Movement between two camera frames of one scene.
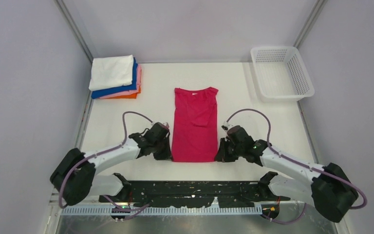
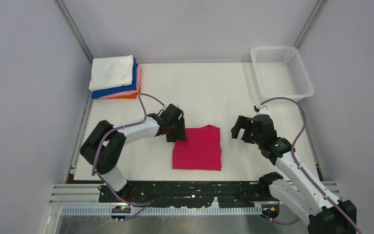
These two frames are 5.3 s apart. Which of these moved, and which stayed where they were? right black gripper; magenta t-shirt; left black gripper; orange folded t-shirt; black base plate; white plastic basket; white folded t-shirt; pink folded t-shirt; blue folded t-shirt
Moved: magenta t-shirt; left black gripper; right black gripper
Stayed: black base plate; orange folded t-shirt; pink folded t-shirt; white folded t-shirt; blue folded t-shirt; white plastic basket
